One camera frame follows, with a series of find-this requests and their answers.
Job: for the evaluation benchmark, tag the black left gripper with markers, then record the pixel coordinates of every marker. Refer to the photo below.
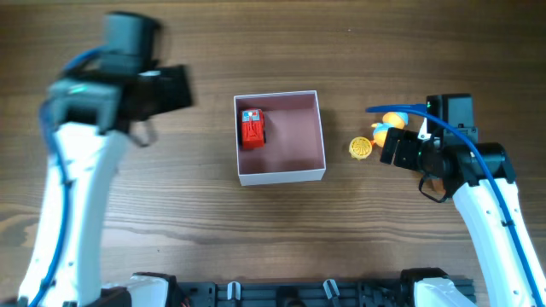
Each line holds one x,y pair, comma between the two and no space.
183,95

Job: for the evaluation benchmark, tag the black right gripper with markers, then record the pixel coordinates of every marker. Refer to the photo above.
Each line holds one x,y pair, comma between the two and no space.
401,147

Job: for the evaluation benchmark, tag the yellow duck toy blue hat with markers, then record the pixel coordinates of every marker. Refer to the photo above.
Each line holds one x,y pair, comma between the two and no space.
389,120

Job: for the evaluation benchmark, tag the red toy truck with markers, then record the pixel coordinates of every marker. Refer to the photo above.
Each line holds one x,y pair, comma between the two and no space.
252,129

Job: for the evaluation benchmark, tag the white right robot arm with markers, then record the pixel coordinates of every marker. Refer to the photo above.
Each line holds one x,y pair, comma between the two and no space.
485,193

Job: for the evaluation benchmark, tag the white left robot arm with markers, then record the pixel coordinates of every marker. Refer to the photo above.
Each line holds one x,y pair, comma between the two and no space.
86,122

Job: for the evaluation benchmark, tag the brown plush capybara toy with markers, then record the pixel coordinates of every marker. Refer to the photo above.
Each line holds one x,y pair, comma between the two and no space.
438,186

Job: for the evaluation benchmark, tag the white cardboard box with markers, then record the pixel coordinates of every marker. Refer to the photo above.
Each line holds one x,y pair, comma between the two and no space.
294,146

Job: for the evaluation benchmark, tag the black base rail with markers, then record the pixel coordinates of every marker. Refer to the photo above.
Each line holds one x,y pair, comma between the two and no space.
384,293

